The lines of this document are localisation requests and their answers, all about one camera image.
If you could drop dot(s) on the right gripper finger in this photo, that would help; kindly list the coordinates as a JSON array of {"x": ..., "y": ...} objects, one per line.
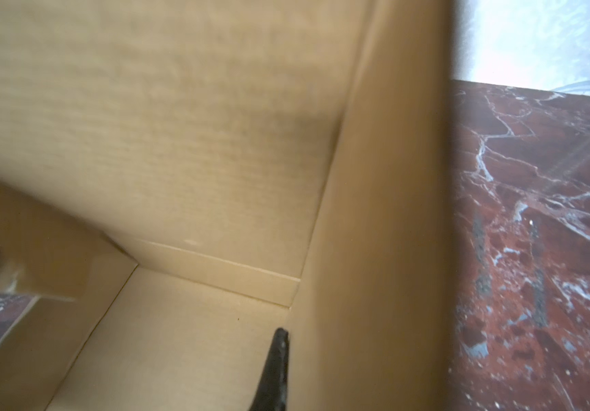
[{"x": 271, "y": 394}]

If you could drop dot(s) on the brown cardboard box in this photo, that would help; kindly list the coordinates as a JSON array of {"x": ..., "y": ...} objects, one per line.
[{"x": 179, "y": 179}]

